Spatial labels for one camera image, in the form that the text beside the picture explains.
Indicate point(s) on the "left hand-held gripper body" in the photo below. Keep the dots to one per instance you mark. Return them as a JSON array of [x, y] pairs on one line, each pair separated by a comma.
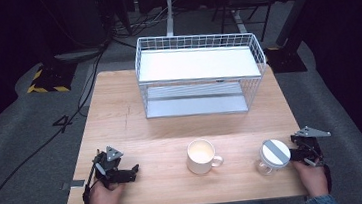
[[108, 171]]

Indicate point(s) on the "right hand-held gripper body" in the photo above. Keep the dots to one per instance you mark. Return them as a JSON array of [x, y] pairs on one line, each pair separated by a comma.
[[310, 148]]

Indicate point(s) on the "glass jar with white lid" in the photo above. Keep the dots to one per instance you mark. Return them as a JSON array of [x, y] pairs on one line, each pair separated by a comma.
[[276, 153]]

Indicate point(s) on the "white mug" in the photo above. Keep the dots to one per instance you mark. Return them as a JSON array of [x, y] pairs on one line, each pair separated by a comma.
[[200, 153]]

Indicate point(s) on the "person's right hand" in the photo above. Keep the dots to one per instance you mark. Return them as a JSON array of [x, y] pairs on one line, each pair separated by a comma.
[[312, 179]]

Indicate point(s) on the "person's left hand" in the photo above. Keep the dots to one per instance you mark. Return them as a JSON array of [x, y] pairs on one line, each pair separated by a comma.
[[104, 199]]

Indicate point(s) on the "grey tape piece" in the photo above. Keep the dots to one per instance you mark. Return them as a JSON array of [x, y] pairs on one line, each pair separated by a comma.
[[77, 183]]

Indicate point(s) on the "black stand with base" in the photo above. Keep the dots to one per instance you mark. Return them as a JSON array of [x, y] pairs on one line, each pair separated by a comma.
[[286, 55]]

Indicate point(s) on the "yellow black striped stand base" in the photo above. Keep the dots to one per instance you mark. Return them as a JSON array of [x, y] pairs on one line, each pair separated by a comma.
[[51, 77]]

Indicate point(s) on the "white desk leg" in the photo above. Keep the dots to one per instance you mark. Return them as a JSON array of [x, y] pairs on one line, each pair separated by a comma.
[[168, 12]]

